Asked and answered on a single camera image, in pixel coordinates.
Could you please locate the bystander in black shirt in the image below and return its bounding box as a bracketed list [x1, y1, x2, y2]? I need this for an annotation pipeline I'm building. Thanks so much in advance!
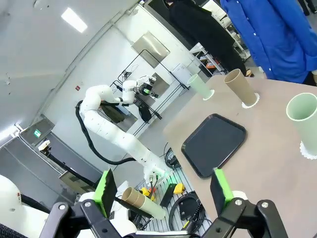
[168, 0, 248, 77]

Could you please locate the spare brown cup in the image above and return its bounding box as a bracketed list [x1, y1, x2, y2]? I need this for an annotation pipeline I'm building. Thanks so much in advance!
[121, 187, 147, 208]

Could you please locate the grey metal wall panel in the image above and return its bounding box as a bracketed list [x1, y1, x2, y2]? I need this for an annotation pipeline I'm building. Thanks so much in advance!
[131, 32, 171, 69]

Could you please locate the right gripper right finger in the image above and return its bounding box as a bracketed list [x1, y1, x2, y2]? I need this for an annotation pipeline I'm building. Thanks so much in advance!
[198, 168, 289, 238]

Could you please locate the person in blue shirt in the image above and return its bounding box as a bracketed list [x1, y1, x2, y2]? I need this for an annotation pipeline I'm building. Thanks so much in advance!
[220, 0, 317, 85]

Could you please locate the black plastic serving tray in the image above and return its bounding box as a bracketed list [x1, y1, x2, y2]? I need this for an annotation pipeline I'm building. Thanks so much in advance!
[181, 113, 247, 179]

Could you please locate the light green tall cup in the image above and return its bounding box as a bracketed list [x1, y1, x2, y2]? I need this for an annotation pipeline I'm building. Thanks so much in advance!
[286, 93, 317, 156]
[187, 73, 214, 100]

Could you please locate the rectangular ceiling light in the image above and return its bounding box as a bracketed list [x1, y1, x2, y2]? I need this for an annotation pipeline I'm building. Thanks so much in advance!
[61, 7, 88, 33]

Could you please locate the white scalloped paper coaster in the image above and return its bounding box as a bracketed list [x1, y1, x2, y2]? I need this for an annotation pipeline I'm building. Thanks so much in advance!
[241, 93, 261, 110]
[299, 141, 317, 160]

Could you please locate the black corrugated cable hose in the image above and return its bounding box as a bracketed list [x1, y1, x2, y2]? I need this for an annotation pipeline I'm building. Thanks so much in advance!
[75, 99, 137, 166]

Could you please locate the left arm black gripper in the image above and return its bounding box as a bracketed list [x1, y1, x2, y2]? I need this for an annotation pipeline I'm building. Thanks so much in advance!
[137, 80, 156, 97]

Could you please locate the brown tall cup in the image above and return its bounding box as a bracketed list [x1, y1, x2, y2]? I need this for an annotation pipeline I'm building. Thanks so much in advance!
[224, 68, 257, 106]

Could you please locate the coiled black cable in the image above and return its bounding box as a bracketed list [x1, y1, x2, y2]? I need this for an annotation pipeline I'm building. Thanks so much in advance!
[168, 192, 213, 232]

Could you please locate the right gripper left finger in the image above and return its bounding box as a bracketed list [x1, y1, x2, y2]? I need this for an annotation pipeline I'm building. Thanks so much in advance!
[39, 169, 139, 238]

